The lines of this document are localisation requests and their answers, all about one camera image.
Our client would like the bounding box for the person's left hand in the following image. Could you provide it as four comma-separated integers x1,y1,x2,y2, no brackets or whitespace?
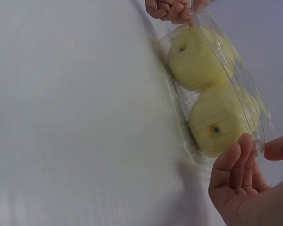
145,0,199,26

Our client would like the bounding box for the person's right hand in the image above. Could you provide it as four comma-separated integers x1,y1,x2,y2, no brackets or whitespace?
208,133,283,226

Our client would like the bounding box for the clear plastic clamshell container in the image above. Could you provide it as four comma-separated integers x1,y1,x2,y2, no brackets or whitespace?
155,6,276,167

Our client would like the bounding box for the yellow-green apple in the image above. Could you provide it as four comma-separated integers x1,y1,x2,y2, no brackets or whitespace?
188,82,262,159
167,26,239,91

